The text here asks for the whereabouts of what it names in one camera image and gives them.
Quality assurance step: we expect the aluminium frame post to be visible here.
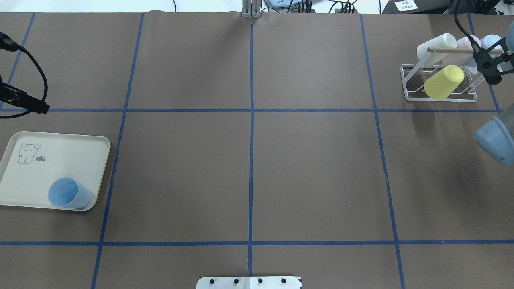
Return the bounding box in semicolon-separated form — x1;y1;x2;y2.
242;0;263;18

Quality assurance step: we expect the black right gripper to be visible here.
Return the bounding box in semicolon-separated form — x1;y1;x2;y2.
473;36;514;85

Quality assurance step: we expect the yellow plastic cup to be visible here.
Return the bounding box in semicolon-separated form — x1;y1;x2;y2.
424;65;465;100

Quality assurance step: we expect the pink plastic cup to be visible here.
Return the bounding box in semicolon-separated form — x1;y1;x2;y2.
456;35;482;49

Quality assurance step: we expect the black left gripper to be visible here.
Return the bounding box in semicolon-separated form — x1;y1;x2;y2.
0;77;50;114

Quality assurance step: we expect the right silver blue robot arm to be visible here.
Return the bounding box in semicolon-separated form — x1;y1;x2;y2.
473;24;514;165

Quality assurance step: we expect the pale green plastic cup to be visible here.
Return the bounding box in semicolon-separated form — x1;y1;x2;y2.
416;33;457;66

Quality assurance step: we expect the cream plastic tray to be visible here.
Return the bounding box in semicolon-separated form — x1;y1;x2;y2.
0;131;111;212

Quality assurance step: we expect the white wire cup rack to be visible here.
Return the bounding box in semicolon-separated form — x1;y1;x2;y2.
400;33;486;103

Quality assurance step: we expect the light blue plastic cup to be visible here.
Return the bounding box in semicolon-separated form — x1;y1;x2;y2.
465;34;502;71

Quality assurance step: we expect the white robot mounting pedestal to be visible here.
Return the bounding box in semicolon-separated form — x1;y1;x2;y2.
196;276;302;289

